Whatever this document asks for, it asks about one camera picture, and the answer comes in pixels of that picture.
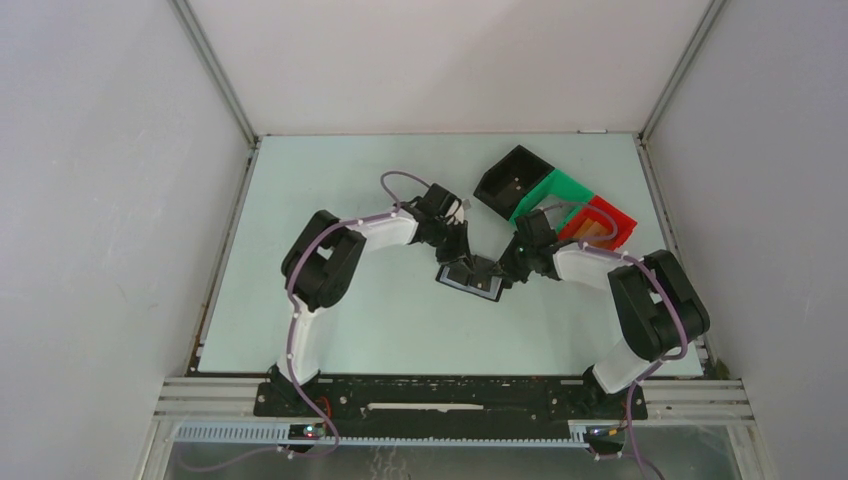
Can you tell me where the green plastic bin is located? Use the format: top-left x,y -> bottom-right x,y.
508,169 -> 595,232

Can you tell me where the orange card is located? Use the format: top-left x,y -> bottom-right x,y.
573,219 -> 612,242

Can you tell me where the aluminium frame rail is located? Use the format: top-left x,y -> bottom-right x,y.
154,375 -> 754,447

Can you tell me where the black card holder wallet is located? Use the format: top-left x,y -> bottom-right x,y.
435,255 -> 513,302

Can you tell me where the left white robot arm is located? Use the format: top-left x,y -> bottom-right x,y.
277,184 -> 469,417

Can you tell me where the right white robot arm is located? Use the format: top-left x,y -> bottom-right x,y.
491,210 -> 711,418

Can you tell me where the red plastic bin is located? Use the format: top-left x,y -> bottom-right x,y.
557,196 -> 638,251

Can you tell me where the black credit card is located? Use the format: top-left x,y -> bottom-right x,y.
465,255 -> 496,290

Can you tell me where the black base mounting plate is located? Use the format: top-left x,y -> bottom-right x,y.
253,371 -> 648,441

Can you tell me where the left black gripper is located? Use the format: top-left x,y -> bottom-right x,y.
427,220 -> 475,275

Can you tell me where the black plastic bin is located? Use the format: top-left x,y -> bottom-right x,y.
474,145 -> 554,221

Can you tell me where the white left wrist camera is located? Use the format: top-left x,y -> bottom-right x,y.
445,199 -> 470,225

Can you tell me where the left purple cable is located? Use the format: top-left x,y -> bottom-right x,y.
284,170 -> 432,460

